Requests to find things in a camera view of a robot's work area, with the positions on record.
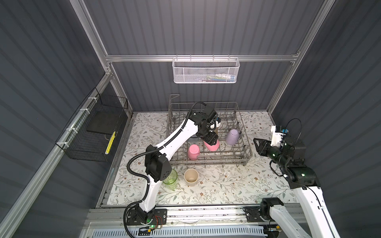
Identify items in white basket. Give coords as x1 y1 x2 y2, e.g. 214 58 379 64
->
198 74 236 83

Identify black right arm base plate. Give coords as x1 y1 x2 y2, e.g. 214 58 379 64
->
243 205 273 222

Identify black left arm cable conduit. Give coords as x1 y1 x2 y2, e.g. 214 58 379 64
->
123 101 207 238

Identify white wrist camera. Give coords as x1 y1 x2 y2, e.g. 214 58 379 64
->
209 117 221 131
270 126 289 148

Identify lilac plastic cup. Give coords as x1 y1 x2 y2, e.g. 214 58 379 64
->
225 129 240 145

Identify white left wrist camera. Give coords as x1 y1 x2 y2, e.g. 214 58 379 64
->
209 117 221 131

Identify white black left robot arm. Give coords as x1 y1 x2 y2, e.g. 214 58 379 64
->
127 102 221 223

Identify white slotted cable duct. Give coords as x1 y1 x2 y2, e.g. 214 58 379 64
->
90 226 267 238

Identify white mesh wall basket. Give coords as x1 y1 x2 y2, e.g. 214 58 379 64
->
172 57 240 84

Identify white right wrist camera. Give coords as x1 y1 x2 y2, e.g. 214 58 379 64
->
270 126 289 148

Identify grey wire dish rack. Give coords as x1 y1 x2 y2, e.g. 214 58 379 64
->
164 94 253 167

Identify black wire wall basket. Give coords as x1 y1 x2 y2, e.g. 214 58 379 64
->
56 89 131 162

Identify floral table mat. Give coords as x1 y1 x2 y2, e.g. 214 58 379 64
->
106 112 298 206

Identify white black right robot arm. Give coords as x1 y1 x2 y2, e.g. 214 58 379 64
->
253 138 340 238

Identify green transparent cup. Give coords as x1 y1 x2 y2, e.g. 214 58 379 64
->
163 169 178 190

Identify beige plastic cup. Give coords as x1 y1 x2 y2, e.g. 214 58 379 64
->
184 169 199 186

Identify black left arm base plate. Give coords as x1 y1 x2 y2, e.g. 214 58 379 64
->
125 208 168 226

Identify yellow scrub brush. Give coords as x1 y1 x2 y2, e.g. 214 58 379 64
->
105 131 117 155

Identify pink plastic cup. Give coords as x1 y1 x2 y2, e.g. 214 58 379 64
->
203 140 220 152
188 144 200 160

